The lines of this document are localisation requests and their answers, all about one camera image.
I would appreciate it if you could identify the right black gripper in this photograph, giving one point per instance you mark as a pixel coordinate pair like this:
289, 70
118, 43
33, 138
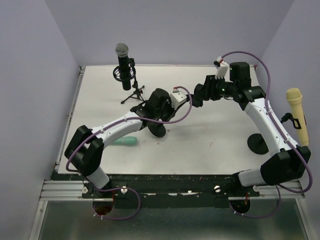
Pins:
208, 91

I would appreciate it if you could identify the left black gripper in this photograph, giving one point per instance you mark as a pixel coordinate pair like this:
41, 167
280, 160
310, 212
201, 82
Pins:
172, 111

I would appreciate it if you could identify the black round-base mic stand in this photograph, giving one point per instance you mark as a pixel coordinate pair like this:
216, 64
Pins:
155, 104

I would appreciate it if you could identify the teal microphone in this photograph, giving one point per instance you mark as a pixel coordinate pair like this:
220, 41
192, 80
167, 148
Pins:
125, 141

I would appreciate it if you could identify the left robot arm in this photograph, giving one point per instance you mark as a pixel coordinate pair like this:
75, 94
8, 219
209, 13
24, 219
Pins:
86, 146

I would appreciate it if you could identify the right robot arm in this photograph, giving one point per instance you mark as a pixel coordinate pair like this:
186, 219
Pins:
287, 157

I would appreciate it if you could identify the black tripod mic stand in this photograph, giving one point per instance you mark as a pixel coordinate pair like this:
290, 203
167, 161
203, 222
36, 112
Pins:
138, 91

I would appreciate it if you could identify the right black round-base stand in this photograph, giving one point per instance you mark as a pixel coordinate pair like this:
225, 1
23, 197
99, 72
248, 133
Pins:
257, 145

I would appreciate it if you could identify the black microphone silver grille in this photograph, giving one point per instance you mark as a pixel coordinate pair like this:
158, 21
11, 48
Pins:
123, 71

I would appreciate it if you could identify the cream microphone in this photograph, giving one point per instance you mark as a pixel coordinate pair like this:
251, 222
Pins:
294, 98

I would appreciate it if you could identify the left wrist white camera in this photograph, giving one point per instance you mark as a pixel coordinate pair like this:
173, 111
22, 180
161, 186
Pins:
177, 98

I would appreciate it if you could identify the wrist white camera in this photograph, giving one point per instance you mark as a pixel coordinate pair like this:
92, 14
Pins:
222, 68
177, 98

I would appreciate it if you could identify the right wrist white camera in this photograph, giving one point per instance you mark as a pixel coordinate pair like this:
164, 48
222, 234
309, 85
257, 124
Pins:
222, 68

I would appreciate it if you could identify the black mounting rail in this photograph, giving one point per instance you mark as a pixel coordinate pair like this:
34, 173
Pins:
162, 191

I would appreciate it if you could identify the aluminium frame rail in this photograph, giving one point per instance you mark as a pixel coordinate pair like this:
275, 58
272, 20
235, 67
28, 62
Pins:
69, 187

